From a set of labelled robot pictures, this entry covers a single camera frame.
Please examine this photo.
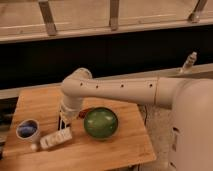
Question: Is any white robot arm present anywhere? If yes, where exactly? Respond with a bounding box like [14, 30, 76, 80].
[60, 68, 213, 171]

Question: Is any black and white striped block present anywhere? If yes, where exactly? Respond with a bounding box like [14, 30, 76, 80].
[58, 111, 66, 130]

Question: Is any wooden cutting board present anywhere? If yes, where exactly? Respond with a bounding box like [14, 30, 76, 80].
[0, 87, 156, 171]

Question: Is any green ceramic bowl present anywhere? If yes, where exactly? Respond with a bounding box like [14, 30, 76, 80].
[84, 107, 119, 140]

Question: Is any white and blue mug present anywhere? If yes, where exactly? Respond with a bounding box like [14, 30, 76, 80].
[16, 119, 40, 143]

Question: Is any metal window latch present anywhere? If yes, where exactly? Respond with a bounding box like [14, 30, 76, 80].
[180, 52, 197, 73]

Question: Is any metal railing bracket left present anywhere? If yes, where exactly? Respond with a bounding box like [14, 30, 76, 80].
[38, 0, 57, 36]

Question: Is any metal railing bracket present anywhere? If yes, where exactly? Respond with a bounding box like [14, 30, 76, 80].
[188, 0, 207, 23]
[38, 0, 57, 36]
[109, 0, 119, 31]

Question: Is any metal railing bracket middle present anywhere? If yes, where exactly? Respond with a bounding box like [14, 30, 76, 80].
[109, 0, 119, 31]

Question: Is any metal railing bracket right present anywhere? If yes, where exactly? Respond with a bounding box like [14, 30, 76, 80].
[188, 0, 207, 23]

